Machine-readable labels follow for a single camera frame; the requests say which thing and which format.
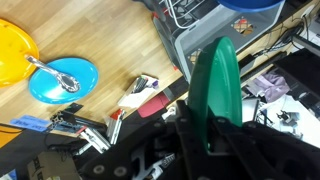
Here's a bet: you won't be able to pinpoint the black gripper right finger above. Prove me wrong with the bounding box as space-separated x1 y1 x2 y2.
210 117 278 180

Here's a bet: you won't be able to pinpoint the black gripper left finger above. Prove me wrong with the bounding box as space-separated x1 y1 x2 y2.
175 99 209 180

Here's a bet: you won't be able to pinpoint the green plate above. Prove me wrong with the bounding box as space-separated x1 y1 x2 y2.
187 35 243 152

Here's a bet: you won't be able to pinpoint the dark blue plate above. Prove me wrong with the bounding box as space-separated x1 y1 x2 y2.
216 0 286 14

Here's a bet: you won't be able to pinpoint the sky blue plate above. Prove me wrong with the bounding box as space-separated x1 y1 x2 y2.
28 57 100 105

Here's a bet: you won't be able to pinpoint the yellow plate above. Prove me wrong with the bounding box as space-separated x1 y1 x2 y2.
0 18 40 88

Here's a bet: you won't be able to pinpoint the pink stool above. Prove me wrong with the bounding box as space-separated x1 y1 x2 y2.
137 91 171 119

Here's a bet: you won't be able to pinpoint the white box with markers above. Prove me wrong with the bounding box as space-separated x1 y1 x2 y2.
118 74 160 109

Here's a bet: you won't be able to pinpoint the purple cloth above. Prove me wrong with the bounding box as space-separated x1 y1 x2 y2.
255 70 292 103

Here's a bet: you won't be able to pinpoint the grey plastic bin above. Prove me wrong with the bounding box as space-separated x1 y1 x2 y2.
173 0 288 84

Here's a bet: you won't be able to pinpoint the silver spoon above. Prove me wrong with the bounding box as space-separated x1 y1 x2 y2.
25 54 82 94

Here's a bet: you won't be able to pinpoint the cardboard box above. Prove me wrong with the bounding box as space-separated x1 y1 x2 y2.
26 151 81 180

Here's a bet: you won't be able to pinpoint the blue tape strips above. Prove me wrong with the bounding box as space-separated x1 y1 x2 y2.
9 114 51 133

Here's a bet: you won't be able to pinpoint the black aluminium rail mount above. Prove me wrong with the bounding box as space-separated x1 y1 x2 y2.
49 103 127 154

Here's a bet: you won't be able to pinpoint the grey wire dish rack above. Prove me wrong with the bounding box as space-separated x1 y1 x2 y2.
133 0 218 73

